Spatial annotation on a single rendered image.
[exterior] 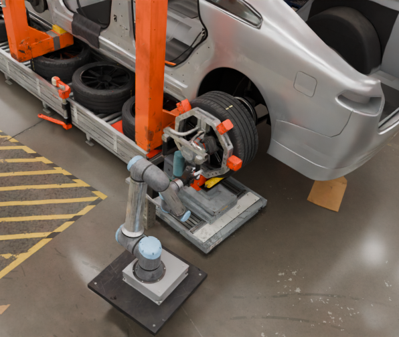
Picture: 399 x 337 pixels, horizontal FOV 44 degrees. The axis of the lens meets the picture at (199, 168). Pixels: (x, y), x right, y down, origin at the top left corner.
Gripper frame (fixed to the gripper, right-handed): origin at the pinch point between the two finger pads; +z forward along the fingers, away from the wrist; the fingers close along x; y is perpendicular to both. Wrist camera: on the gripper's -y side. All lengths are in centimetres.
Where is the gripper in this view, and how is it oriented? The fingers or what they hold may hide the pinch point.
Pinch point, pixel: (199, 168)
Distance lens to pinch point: 356.5
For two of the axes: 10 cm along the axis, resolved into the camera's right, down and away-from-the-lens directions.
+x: 7.3, 4.9, -4.7
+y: -0.9, 7.5, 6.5
